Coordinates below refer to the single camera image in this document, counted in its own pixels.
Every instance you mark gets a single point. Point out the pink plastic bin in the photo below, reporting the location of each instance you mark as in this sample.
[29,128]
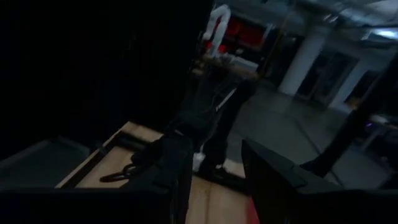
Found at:
[253,214]

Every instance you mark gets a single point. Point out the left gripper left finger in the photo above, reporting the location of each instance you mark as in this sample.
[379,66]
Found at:
[177,168]

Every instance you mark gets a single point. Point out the white building pillar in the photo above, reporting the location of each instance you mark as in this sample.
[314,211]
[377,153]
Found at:
[303,62]
[349,85]

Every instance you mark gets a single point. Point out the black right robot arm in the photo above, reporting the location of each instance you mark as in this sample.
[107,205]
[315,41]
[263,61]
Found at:
[224,130]

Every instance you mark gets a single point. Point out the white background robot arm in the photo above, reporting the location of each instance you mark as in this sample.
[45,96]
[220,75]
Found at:
[219,28]

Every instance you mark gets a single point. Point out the black metal pole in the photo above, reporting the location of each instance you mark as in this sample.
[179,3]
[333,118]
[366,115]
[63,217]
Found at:
[351,124]

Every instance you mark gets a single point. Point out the black partition curtain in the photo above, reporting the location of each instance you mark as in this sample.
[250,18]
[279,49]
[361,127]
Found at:
[77,62]

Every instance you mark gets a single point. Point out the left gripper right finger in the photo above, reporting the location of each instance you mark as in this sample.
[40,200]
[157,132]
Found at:
[273,180]

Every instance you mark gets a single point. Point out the red background cabinet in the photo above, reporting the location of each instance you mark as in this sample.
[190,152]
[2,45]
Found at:
[248,32]

